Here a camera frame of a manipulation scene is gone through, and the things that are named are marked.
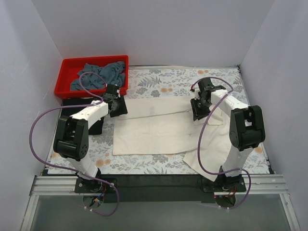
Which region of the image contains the cream white t shirt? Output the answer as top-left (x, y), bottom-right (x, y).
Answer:
top-left (113, 96), bottom-right (231, 181)

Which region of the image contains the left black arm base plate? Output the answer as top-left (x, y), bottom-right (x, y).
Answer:
top-left (74, 178), bottom-right (115, 193)

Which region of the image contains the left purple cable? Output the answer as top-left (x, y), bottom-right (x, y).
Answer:
top-left (29, 72), bottom-right (120, 217)

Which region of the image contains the red plastic bin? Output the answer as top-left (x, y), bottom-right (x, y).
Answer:
top-left (54, 55), bottom-right (129, 100)

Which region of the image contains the blue grey t shirt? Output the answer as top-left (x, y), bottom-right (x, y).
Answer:
top-left (77, 61), bottom-right (126, 90)

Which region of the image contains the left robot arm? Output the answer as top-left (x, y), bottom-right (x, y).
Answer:
top-left (53, 84), bottom-right (128, 193)

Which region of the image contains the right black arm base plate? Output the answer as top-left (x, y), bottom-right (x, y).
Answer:
top-left (197, 177), bottom-right (246, 193)

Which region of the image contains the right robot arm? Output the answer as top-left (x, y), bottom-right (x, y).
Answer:
top-left (190, 77), bottom-right (266, 193)

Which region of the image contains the folded black t shirt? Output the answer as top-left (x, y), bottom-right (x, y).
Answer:
top-left (61, 98), bottom-right (108, 135)

